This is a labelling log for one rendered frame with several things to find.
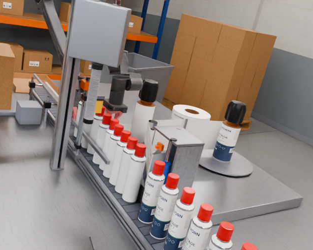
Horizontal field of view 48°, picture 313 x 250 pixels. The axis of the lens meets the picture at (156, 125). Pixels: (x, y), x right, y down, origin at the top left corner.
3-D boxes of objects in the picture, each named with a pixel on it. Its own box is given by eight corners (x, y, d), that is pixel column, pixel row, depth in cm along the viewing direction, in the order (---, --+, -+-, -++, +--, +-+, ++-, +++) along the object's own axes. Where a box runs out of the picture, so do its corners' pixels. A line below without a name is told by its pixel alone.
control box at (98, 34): (117, 68, 117) (128, 9, 111) (67, 56, 117) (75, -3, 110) (121, 63, 126) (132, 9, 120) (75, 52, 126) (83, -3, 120)
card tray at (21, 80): (58, 94, 221) (59, 88, 220) (14, 93, 207) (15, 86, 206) (45, 80, 244) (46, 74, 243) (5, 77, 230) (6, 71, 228)
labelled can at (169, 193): (169, 239, 104) (186, 179, 98) (154, 242, 102) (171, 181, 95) (160, 228, 108) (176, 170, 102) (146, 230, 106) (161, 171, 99)
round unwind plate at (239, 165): (266, 174, 165) (266, 172, 164) (217, 180, 148) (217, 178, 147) (222, 145, 188) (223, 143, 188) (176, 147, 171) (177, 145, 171)
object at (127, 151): (131, 194, 123) (143, 141, 116) (118, 196, 120) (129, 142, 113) (124, 186, 127) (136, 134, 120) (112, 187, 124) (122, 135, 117)
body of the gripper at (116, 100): (116, 102, 147) (119, 86, 145) (127, 111, 140) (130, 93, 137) (102, 102, 144) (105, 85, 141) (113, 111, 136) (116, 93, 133)
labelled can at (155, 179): (156, 223, 110) (172, 166, 103) (142, 226, 107) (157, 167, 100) (148, 213, 114) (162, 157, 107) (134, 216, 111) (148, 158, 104)
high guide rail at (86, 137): (109, 164, 125) (110, 160, 125) (106, 164, 124) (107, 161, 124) (35, 75, 207) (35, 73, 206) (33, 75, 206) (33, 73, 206)
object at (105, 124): (107, 165, 139) (117, 117, 132) (95, 166, 136) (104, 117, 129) (102, 158, 143) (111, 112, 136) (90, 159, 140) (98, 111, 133)
